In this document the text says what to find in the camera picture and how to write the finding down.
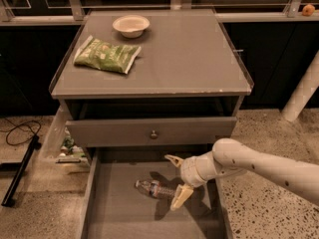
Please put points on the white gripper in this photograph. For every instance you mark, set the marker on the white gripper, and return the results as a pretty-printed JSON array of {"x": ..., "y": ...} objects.
[{"x": 189, "y": 170}]

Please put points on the clear plastic water bottle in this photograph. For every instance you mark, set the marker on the clear plastic water bottle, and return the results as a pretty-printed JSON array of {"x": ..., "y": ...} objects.
[{"x": 154, "y": 189}]

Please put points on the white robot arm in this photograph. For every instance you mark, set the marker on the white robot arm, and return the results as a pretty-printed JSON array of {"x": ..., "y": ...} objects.
[{"x": 228, "y": 156}]

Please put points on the grey top drawer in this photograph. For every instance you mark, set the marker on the grey top drawer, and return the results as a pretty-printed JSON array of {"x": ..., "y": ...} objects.
[{"x": 136, "y": 132}]

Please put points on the round metal drawer knob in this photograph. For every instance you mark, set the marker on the round metal drawer knob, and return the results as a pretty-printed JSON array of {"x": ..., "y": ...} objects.
[{"x": 154, "y": 135}]

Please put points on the open grey middle drawer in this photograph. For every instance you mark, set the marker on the open grey middle drawer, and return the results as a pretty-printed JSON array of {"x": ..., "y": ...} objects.
[{"x": 115, "y": 209}]

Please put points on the grey drawer cabinet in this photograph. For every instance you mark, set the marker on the grey drawer cabinet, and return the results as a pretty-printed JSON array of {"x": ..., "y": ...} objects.
[{"x": 187, "y": 69}]

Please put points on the clear plastic storage bin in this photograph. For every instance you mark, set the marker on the clear plastic storage bin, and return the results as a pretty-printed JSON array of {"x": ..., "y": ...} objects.
[{"x": 57, "y": 152}]

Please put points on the green chip bag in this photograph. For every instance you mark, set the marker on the green chip bag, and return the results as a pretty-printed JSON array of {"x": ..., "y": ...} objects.
[{"x": 97, "y": 54}]

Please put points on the white paper bowl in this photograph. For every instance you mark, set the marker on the white paper bowl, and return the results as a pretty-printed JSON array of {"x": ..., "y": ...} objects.
[{"x": 131, "y": 26}]

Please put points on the black metal stand leg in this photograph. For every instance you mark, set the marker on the black metal stand leg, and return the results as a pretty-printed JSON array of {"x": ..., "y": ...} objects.
[{"x": 8, "y": 200}]

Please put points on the small orange object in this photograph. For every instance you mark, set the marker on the small orange object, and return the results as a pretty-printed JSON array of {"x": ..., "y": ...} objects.
[{"x": 308, "y": 10}]

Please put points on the metal railing frame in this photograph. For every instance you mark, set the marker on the metal railing frame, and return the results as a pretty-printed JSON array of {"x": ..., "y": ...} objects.
[{"x": 74, "y": 12}]

